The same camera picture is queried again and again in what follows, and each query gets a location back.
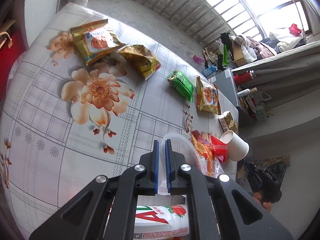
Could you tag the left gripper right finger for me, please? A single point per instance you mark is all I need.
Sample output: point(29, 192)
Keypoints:
point(176, 183)

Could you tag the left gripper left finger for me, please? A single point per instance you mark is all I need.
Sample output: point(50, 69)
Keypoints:
point(149, 183)

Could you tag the clear plastic bag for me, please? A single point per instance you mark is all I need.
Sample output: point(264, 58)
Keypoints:
point(181, 145)

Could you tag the red orange snack wrappers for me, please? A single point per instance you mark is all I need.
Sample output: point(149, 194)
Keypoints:
point(211, 151)

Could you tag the white strawberry drink bottle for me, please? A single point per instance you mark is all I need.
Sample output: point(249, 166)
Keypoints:
point(161, 222)

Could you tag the white paper cup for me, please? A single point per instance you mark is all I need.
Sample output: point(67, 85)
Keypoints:
point(237, 149)

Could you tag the small gold carton box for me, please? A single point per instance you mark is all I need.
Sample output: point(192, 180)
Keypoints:
point(227, 122)

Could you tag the small yellow noodle packet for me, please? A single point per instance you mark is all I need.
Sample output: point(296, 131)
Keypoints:
point(207, 97)

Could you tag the green snack packet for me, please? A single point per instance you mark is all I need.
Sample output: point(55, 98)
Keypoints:
point(182, 84)

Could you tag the floral plastic tablecloth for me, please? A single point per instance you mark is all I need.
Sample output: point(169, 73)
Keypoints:
point(63, 122)

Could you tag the grey curtain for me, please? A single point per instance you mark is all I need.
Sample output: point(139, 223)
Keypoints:
point(286, 76)

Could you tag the red thermos bottle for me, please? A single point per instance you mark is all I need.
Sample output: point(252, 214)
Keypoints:
point(244, 78)

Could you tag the grey cabinet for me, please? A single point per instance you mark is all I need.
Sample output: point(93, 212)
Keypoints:
point(225, 83)

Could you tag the crumpled yellow snack bag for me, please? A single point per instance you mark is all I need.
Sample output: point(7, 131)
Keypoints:
point(141, 59)

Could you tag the large yellow noodle packet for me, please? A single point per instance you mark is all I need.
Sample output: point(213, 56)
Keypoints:
point(95, 40)

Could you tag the metal window railing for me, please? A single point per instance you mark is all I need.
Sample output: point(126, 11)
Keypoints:
point(205, 20)

